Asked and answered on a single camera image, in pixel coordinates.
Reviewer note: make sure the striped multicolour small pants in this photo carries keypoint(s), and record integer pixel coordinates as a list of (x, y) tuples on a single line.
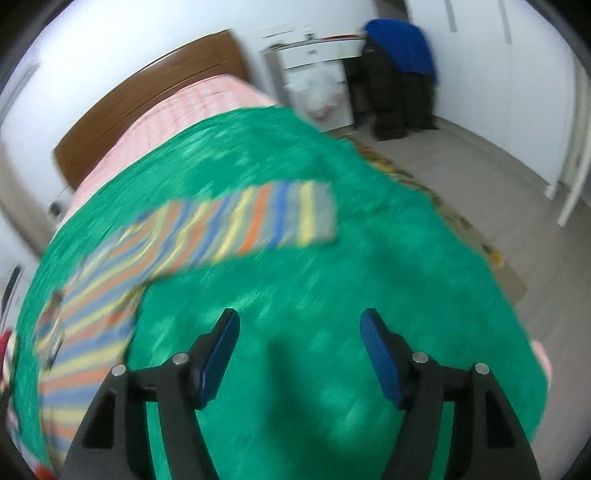
[(231, 221)]

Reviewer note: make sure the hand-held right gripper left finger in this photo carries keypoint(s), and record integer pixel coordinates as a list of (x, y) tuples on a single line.
[(217, 360)]

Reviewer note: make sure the blue jacket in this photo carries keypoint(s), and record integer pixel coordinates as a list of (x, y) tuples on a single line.
[(401, 41)]

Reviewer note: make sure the white wardrobe doors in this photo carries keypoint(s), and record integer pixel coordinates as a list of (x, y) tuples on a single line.
[(485, 92)]

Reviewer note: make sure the white door frame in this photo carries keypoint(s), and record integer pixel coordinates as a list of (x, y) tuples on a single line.
[(572, 175)]

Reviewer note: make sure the patterned floor rug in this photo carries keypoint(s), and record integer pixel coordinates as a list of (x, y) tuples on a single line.
[(461, 221)]

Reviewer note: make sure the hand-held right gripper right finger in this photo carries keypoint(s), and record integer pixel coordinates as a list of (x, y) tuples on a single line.
[(378, 360)]

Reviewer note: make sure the white cabinet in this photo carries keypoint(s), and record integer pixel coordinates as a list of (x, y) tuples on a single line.
[(11, 286)]

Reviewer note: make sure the wall socket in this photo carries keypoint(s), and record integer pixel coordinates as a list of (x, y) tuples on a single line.
[(57, 208)]

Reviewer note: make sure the brown wooden headboard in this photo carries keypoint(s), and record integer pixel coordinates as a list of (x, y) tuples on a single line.
[(138, 92)]

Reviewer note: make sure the green blanket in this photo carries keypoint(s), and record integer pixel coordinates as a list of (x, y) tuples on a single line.
[(300, 161)]

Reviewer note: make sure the white plastic bag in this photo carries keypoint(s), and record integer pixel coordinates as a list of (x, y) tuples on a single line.
[(321, 97)]

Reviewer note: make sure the white desk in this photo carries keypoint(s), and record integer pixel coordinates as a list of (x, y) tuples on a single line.
[(314, 53)]

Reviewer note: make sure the pink striped bed sheet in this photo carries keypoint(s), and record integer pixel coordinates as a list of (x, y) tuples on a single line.
[(184, 110)]

